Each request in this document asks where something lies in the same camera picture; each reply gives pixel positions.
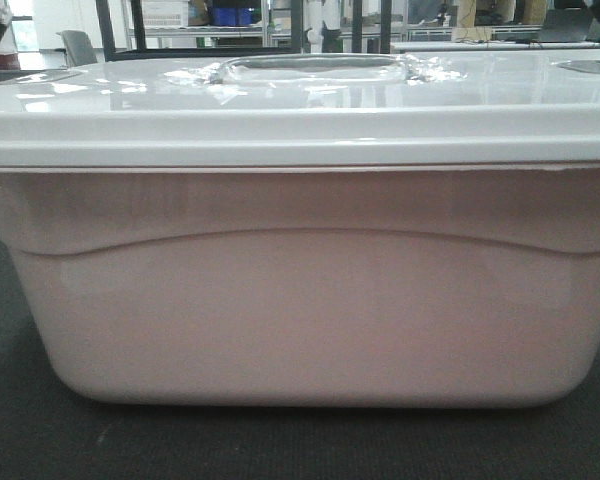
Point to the blue crate on far shelf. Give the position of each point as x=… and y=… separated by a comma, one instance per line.
x=231, y=17

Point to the grey office chair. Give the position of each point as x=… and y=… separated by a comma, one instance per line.
x=78, y=48

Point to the white long desk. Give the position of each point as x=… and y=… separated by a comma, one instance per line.
x=448, y=46

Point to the black metal frame cart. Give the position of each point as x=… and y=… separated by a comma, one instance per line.
x=179, y=29

